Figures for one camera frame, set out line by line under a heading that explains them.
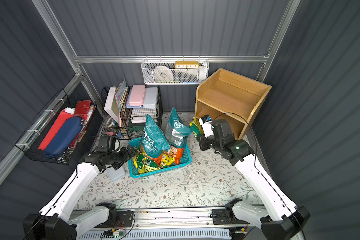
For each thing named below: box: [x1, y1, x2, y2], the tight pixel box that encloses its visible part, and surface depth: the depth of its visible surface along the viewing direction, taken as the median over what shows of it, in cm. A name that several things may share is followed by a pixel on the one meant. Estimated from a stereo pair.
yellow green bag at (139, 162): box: [132, 152, 146, 175], surface depth 82 cm
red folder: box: [38, 109, 75, 151], surface depth 74 cm
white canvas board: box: [103, 87, 121, 125], surface depth 93 cm
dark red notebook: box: [74, 100, 92, 120], surface depth 81 cm
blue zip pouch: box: [44, 117, 83, 157], surface depth 69 cm
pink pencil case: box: [128, 85, 146, 106], surface depth 98 cm
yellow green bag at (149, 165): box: [142, 157, 161, 172], surface depth 83 cm
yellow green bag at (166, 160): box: [159, 150, 175, 169], surface depth 86 cm
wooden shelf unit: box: [195, 68, 273, 140], surface depth 86 cm
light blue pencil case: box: [143, 87, 158, 108], surface depth 101 cm
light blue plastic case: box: [107, 166, 127, 182], surface depth 88 cm
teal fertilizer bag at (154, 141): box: [141, 114, 171, 158], surface depth 80 cm
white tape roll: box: [153, 65, 173, 81], surface depth 86 cm
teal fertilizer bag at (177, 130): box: [165, 107, 193, 148], surface depth 86 cm
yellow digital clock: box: [175, 60, 200, 69], surface depth 90 cm
